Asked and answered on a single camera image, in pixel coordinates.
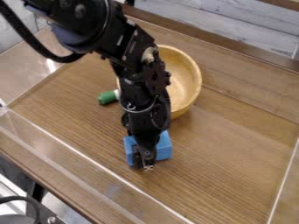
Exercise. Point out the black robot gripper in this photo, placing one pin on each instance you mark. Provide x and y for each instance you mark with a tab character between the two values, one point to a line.
143	79

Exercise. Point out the blue foam block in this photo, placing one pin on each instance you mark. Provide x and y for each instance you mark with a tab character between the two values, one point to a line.
164	148

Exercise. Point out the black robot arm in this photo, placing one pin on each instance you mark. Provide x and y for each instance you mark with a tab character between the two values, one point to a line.
92	26

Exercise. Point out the light wooden bowl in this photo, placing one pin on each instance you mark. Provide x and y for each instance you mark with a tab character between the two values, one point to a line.
185	80

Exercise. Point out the small green cylinder toy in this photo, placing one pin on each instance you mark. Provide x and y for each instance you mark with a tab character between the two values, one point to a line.
108	96

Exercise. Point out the black metal base plate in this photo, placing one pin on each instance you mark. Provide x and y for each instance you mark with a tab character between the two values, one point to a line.
48	217

